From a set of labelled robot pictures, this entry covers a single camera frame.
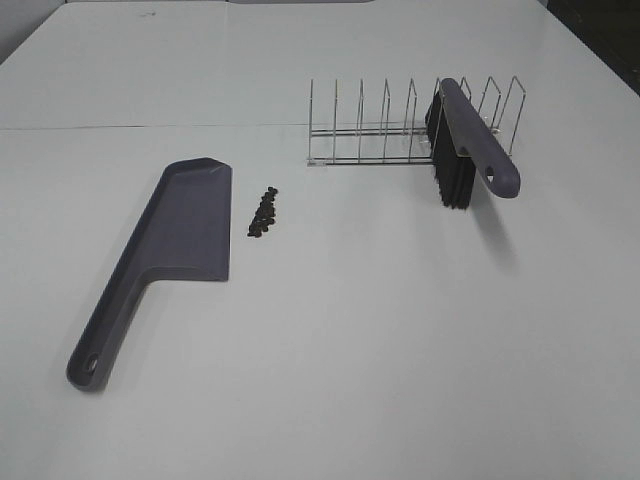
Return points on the grey hand brush black bristles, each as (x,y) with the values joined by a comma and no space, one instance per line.
(463,148)

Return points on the grey plastic dustpan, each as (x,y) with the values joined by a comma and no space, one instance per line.
(183,234)

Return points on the pile of coffee beans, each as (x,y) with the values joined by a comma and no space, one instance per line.
(264,216)

